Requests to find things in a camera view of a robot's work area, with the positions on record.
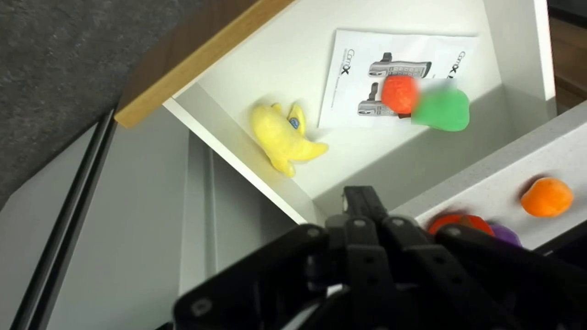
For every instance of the purple plush toy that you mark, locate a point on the purple plush toy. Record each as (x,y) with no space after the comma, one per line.
(505,233)

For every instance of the yellow plush toy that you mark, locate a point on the yellow plush toy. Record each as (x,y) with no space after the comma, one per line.
(281,138)

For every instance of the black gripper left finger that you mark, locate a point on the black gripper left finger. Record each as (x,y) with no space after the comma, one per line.
(287,268)

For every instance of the green plush toy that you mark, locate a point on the green plush toy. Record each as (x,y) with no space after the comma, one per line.
(443,110)

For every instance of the red plush tomato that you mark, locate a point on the red plush tomato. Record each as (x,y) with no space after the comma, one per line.
(461,220)

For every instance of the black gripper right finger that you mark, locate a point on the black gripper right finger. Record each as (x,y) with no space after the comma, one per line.
(465,281)

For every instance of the white side-by-side refrigerator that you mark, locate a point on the white side-by-side refrigerator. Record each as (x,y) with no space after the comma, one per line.
(122,244)

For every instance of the white printed paper manual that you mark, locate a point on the white printed paper manual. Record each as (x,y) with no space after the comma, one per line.
(355,73)

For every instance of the orange plush toy fruit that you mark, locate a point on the orange plush toy fruit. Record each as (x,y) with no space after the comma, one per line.
(547,196)

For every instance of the red plush ball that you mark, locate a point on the red plush ball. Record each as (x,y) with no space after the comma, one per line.
(401,94)

